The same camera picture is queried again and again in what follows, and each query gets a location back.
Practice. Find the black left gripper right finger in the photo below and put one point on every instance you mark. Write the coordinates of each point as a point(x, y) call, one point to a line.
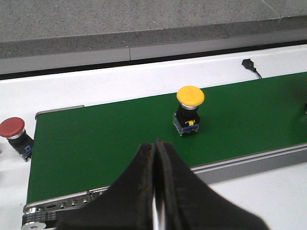
point(190, 204)

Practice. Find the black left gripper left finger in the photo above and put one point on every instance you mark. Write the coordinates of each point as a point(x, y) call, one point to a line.
point(127, 203)

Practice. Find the green conveyor belt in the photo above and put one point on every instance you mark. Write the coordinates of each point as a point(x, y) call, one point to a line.
point(86, 148)

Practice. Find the yellow mushroom push button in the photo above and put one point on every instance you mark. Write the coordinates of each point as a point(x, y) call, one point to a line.
point(186, 118)

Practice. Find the red mushroom push button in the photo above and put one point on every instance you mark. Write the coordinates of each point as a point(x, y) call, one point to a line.
point(13, 130)

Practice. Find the grey stone counter slab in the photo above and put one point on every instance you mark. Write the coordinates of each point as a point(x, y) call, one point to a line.
point(45, 27)

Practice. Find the aluminium conveyor side rail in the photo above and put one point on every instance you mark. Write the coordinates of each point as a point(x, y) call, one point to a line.
point(41, 214)

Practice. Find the black cable connector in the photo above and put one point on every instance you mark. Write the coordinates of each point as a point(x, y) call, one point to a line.
point(249, 64)

